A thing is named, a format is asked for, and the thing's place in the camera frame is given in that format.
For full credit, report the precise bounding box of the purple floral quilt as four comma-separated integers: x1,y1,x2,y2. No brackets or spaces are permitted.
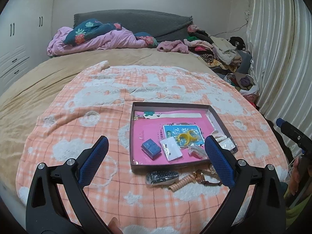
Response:
47,19,158,57

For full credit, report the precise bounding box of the orange plaid cloud blanket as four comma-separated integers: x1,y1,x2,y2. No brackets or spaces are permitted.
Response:
16,62,288,233

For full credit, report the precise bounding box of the white packet in box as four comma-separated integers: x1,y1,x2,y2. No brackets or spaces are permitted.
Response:
219,138,236,151

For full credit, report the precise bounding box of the pink white hair clip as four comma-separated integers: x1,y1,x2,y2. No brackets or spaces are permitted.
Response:
211,130,227,143

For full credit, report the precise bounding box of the clear bag with trinkets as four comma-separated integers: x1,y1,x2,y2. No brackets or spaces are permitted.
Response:
188,144,208,160

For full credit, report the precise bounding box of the pink paper box liner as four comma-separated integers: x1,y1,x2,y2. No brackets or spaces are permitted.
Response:
129,109,214,167

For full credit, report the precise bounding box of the yellow plastic bracelet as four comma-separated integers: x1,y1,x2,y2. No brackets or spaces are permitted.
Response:
177,131,199,149

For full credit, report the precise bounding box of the tan bed sheet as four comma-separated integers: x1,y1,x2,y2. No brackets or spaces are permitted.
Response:
1,48,214,199

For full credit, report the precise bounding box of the grey shallow cardboard box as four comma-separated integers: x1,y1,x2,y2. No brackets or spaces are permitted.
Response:
129,102,238,172

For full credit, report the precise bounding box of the white earring card bag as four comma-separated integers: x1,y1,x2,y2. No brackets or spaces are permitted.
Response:
160,137,183,162

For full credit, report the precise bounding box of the person's right hand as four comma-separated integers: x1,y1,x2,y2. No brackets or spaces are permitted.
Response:
288,157,301,195

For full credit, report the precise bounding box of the red strap wristwatch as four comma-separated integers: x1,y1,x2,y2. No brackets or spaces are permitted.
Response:
192,169,222,186

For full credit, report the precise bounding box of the grey headboard cover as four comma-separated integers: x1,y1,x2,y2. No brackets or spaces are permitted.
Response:
74,10,193,42

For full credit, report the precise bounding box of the cream striped curtain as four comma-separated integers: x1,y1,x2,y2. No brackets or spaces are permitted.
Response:
247,0,311,136

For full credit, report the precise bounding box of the person's left hand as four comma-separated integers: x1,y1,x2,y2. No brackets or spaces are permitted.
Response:
108,217,123,234

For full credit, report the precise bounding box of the pile of clothes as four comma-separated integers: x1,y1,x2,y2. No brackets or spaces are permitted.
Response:
183,24,259,105

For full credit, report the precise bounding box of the white wardrobe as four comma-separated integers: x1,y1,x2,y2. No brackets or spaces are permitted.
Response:
1,0,54,92

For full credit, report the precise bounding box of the blue plastic jewelry case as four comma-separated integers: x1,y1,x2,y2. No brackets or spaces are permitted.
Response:
141,139,161,160

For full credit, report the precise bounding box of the black beaded item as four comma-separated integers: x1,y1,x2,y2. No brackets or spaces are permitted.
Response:
145,171,179,186

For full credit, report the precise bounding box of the pink fluffy garment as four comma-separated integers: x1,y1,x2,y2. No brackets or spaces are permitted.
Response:
157,40,189,54

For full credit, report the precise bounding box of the peach spiral hair tie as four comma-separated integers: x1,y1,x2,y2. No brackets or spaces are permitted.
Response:
168,176,196,193

